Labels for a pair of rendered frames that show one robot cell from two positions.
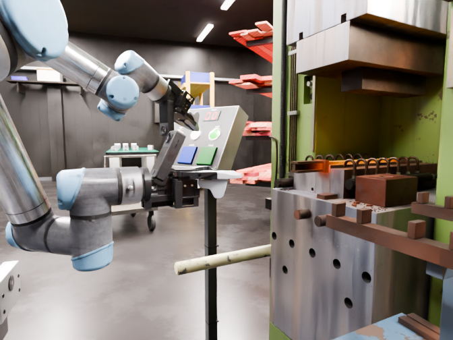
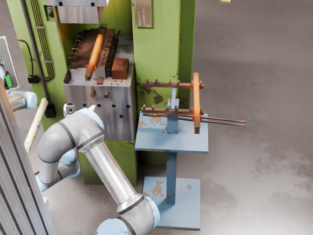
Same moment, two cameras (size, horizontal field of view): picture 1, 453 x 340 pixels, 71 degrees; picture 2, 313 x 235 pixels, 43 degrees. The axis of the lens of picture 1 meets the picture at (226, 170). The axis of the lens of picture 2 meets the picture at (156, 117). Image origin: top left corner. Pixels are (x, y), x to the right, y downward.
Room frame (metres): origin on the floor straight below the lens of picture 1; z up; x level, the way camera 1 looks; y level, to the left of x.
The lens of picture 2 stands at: (-0.38, 1.09, 2.33)
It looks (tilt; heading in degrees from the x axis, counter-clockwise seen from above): 43 degrees down; 302
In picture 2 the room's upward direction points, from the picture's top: 1 degrees counter-clockwise
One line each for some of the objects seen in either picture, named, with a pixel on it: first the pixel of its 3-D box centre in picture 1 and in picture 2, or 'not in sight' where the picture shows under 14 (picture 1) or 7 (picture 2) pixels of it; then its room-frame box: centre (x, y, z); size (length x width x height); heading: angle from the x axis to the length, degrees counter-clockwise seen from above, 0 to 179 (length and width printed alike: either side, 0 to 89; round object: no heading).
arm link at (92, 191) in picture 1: (89, 189); (67, 150); (0.61, 0.26, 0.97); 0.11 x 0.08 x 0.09; 118
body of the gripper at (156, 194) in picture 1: (169, 185); not in sight; (0.68, 0.12, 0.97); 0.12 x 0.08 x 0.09; 118
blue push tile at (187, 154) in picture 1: (187, 155); not in sight; (1.27, 0.15, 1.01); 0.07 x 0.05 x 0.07; 53
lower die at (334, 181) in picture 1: (365, 175); (93, 51); (1.01, -0.44, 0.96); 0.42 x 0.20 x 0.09; 118
